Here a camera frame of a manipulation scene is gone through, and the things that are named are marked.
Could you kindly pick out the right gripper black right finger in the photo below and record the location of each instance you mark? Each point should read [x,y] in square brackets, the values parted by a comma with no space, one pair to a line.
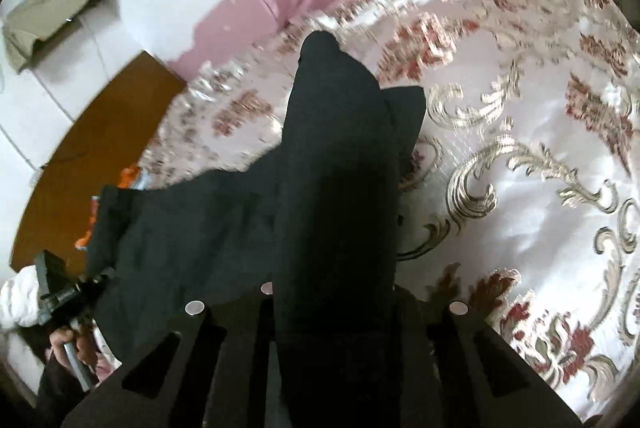
[455,371]

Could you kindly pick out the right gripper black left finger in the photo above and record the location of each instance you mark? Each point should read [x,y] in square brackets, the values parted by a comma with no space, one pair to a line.
[209,369]

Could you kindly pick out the large black coat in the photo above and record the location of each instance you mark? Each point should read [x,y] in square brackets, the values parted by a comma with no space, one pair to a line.
[316,217]

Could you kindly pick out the orange clothes pile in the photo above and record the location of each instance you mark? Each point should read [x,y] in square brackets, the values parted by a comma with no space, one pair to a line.
[133,177]

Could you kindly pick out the person's left hand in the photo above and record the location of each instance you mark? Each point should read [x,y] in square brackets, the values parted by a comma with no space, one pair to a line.
[84,344]

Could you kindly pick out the brown wooden headboard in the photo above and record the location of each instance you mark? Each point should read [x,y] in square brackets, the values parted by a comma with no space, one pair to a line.
[110,135]

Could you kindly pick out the floral satin bedspread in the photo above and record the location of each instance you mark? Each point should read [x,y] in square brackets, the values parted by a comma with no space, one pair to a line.
[524,185]

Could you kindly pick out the beige cloth-covered wall unit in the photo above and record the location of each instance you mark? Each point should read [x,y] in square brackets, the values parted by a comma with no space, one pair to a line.
[35,21]

